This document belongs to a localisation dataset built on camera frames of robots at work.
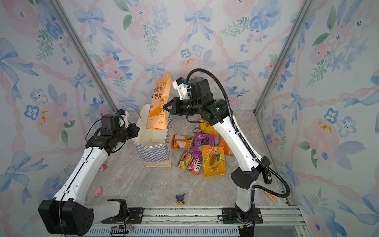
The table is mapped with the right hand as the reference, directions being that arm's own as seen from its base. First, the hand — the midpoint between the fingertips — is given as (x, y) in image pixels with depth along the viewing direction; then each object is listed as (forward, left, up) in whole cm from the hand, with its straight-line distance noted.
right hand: (163, 106), depth 61 cm
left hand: (+4, +16, -18) cm, 24 cm away
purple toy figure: (-27, -6, -40) cm, 49 cm away
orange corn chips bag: (+8, -32, -41) cm, 53 cm away
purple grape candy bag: (+10, -17, -38) cm, 43 cm away
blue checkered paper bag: (-9, +5, -17) cm, 20 cm away
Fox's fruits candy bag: (-5, -9, -41) cm, 42 cm away
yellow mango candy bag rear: (+18, -20, -36) cm, 45 cm away
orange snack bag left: (+8, -5, -39) cm, 40 cm away
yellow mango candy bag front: (-5, -24, -39) cm, 46 cm away
